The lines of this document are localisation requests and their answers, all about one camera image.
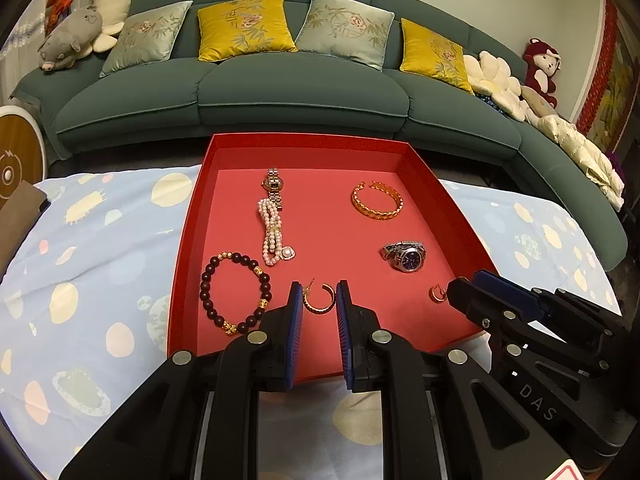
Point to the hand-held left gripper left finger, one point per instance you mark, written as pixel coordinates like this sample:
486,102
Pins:
295,335

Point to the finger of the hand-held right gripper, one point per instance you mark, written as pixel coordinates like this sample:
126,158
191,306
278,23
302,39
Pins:
495,284
467,297

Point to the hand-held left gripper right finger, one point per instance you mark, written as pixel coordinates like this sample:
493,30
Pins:
345,335

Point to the small gold hoop earring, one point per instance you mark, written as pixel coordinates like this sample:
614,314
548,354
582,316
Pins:
436,296

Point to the large gold hoop earring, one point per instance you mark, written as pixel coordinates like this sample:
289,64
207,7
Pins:
316,309

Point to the silver metal watch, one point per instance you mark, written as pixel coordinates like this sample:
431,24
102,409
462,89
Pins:
407,260

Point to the pearl stud earring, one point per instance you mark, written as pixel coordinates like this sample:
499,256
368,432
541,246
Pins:
288,253

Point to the red cardboard box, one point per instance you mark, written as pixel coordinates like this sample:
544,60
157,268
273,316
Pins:
340,230

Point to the gold bangle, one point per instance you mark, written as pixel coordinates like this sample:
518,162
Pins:
367,211

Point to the gold link watch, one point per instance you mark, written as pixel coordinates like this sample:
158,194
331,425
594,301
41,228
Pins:
273,187

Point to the cream satin quilt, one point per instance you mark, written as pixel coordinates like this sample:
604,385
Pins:
585,155

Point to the small beige pillow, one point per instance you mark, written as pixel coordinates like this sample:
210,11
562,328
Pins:
537,102

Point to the cream flower shaped cushion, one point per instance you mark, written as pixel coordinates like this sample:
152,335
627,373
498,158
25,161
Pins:
495,80

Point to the blue planet print cloth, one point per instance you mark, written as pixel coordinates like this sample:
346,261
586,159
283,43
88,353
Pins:
100,260

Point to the red monkey plush toy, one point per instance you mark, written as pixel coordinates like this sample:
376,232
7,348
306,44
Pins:
542,70

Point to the dark green sofa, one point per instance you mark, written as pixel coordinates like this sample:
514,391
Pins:
300,105

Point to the yellow floral cushion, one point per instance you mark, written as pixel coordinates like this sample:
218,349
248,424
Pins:
245,25
432,50

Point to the grey floral cushion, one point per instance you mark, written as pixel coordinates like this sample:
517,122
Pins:
145,35
345,25

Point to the brown flat pad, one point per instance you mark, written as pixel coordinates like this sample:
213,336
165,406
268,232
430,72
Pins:
20,215

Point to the white machine with wooden disc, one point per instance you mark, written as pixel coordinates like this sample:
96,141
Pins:
15,160

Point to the grey pig plush toy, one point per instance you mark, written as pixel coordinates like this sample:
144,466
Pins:
70,35

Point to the white lace curtain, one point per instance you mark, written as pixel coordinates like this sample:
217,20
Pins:
22,35

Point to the red tassel ornament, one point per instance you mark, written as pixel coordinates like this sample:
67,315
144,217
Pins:
57,5

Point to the gold landscape wall painting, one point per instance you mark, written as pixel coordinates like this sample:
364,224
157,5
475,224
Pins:
622,100

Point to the red hanging wall decoration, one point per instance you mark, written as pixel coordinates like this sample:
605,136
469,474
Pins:
605,60

